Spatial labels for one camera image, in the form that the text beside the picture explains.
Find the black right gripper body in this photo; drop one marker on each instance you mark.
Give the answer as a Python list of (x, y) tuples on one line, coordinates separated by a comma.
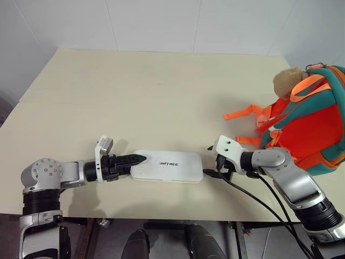
[(227, 166)]

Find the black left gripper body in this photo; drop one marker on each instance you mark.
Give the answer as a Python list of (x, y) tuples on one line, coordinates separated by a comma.
[(110, 168)]

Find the white box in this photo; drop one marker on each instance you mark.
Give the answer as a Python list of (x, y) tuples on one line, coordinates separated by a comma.
[(172, 168)]

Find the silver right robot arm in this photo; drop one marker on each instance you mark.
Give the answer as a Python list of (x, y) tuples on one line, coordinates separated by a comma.
[(285, 175)]

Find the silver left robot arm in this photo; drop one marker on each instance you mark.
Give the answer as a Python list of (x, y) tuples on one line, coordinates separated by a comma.
[(45, 170)]

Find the orange and teal backpack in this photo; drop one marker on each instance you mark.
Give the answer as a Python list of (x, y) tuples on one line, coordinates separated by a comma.
[(307, 126)]

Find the dark rounded shape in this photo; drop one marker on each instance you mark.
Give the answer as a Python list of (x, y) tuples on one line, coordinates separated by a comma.
[(137, 245), (202, 242)]

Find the beige plush toy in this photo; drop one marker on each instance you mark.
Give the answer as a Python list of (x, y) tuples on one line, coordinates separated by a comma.
[(285, 81)]

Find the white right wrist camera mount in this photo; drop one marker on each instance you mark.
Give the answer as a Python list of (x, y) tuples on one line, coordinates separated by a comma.
[(229, 149)]

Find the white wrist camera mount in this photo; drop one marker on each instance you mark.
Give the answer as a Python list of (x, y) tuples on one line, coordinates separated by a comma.
[(103, 143), (229, 149)]

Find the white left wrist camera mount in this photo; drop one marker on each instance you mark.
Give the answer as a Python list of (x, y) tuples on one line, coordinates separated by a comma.
[(103, 143)]

